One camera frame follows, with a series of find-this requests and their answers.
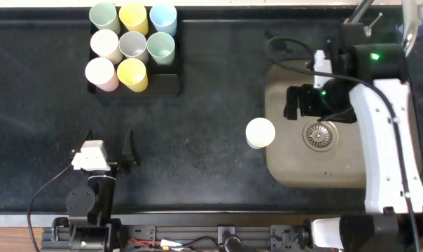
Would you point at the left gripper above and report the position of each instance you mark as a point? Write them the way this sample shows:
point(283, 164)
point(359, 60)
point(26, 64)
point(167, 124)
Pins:
point(117, 165)

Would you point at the pink cup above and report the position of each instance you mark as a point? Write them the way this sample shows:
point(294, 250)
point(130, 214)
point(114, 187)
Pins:
point(100, 71)

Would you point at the yellow cup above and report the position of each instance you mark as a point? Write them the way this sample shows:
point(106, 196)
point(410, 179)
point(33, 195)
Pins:
point(132, 73)
point(133, 17)

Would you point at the white cup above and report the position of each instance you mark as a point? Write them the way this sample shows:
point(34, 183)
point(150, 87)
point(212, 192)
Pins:
point(260, 133)
point(105, 43)

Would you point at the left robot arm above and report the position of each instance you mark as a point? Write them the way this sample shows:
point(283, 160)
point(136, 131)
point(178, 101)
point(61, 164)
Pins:
point(80, 201)

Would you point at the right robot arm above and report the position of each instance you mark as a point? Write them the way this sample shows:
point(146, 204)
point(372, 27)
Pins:
point(383, 147)

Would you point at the black tray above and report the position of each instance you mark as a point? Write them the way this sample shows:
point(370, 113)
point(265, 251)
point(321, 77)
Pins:
point(166, 82)

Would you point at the grey cup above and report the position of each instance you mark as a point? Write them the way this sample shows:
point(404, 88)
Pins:
point(133, 45)

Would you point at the green cup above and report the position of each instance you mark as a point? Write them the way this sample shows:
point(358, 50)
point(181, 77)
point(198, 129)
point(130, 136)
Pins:
point(160, 47)
point(104, 15)

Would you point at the blue cup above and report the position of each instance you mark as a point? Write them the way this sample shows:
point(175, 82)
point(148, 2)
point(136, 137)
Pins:
point(163, 17)

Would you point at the steel sink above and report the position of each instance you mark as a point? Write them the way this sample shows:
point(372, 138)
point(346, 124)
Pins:
point(295, 161)

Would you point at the steel tap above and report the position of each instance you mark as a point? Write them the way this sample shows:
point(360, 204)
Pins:
point(410, 21)

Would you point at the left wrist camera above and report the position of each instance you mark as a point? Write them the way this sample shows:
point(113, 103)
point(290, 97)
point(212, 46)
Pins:
point(90, 155)

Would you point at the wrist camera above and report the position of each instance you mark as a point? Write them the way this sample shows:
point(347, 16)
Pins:
point(320, 66)
point(90, 155)

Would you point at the mounting rail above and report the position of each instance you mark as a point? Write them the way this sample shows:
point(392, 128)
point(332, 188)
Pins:
point(190, 232)

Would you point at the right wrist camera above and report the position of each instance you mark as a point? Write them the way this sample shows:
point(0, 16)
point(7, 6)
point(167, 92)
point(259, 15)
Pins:
point(320, 66)

